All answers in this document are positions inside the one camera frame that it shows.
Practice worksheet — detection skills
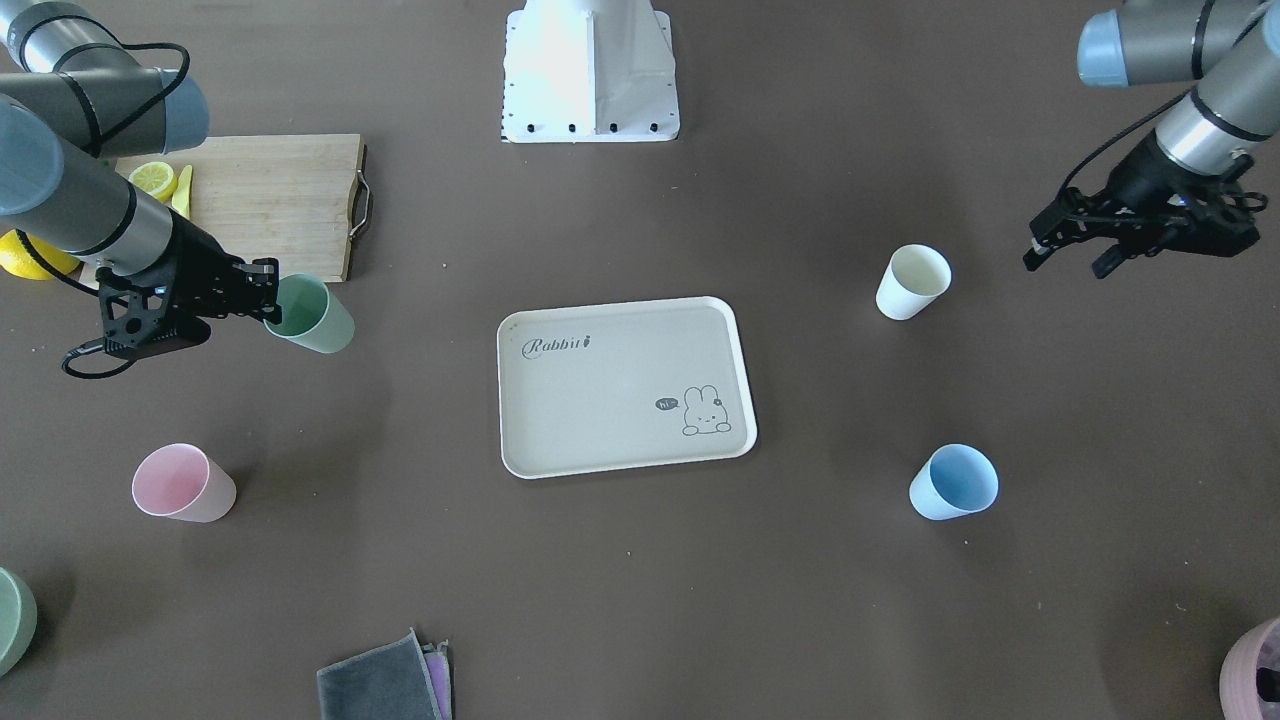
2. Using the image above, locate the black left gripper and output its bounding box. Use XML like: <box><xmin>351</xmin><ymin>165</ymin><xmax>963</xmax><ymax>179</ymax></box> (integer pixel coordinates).
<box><xmin>1021</xmin><ymin>135</ymin><xmax>1268</xmax><ymax>281</ymax></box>

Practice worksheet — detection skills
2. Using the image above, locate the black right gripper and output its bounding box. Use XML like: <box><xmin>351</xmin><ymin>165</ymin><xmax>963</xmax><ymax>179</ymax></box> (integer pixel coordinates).
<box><xmin>96</xmin><ymin>211</ymin><xmax>283</xmax><ymax>361</ymax></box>

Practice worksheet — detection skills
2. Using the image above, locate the green plastic cup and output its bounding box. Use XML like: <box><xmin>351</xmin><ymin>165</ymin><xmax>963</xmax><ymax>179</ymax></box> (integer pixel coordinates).
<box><xmin>262</xmin><ymin>273</ymin><xmax>355</xmax><ymax>354</ymax></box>

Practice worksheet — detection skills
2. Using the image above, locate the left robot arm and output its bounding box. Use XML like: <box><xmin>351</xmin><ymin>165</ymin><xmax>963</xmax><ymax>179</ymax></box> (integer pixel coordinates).
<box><xmin>1023</xmin><ymin>1</ymin><xmax>1279</xmax><ymax>278</ymax></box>

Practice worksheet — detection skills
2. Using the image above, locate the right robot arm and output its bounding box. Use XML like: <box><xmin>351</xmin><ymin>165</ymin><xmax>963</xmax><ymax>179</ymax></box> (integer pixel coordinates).
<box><xmin>1</xmin><ymin>1</ymin><xmax>282</xmax><ymax>365</ymax></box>

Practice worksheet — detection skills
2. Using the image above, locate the cream rabbit print tray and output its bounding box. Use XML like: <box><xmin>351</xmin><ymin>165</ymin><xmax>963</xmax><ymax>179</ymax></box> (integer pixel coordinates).
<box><xmin>495</xmin><ymin>296</ymin><xmax>758</xmax><ymax>480</ymax></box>

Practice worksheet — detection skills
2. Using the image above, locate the bamboo cutting board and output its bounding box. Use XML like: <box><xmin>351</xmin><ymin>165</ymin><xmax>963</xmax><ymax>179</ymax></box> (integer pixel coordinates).
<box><xmin>79</xmin><ymin>135</ymin><xmax>374</xmax><ymax>291</ymax></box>

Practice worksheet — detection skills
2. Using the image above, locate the yellow plastic knife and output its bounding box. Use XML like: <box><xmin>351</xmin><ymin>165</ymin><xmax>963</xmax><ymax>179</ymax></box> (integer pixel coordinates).
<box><xmin>169</xmin><ymin>165</ymin><xmax>195</xmax><ymax>220</ymax></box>

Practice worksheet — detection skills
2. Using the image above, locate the cream white plastic cup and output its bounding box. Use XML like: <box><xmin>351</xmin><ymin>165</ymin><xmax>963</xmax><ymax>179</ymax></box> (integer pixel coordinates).
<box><xmin>876</xmin><ymin>243</ymin><xmax>952</xmax><ymax>322</ymax></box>

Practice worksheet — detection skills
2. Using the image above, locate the upper lemon slice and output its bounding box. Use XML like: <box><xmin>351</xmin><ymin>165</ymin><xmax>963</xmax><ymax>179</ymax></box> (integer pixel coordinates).
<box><xmin>127</xmin><ymin>161</ymin><xmax>178</xmax><ymax>202</ymax></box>

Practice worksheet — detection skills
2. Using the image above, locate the pink plastic cup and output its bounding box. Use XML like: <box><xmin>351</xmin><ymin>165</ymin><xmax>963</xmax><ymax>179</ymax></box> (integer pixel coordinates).
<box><xmin>131</xmin><ymin>443</ymin><xmax>237</xmax><ymax>523</ymax></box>

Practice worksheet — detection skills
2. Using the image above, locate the blue plastic cup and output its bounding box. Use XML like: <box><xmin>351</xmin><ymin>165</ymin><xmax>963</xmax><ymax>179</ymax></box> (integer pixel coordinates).
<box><xmin>908</xmin><ymin>445</ymin><xmax>1000</xmax><ymax>521</ymax></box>

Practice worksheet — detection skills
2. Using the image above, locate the whole lemon near board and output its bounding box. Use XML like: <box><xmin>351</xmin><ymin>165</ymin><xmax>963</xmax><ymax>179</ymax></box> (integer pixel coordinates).
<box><xmin>1</xmin><ymin>231</ymin><xmax>81</xmax><ymax>281</ymax></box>

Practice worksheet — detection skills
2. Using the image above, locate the purple folded cloth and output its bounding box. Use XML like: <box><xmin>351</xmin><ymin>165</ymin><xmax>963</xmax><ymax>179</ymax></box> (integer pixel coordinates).
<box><xmin>422</xmin><ymin>639</ymin><xmax>454</xmax><ymax>720</ymax></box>

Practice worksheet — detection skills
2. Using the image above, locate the green plastic bowl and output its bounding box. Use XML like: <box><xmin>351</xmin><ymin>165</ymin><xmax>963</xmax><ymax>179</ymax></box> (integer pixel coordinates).
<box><xmin>0</xmin><ymin>568</ymin><xmax>38</xmax><ymax>676</ymax></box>

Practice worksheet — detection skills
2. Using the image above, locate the grey folded cloth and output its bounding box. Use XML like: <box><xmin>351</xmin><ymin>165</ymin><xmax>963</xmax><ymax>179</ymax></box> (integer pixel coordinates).
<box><xmin>316</xmin><ymin>632</ymin><xmax>436</xmax><ymax>719</ymax></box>

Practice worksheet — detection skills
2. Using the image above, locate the pink ribbed bowl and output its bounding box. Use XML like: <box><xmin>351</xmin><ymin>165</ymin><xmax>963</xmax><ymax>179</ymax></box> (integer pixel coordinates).
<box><xmin>1219</xmin><ymin>618</ymin><xmax>1279</xmax><ymax>719</ymax></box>

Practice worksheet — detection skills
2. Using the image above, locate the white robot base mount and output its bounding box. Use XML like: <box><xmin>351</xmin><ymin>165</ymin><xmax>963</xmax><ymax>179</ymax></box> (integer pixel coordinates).
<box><xmin>500</xmin><ymin>1</ymin><xmax>681</xmax><ymax>143</ymax></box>

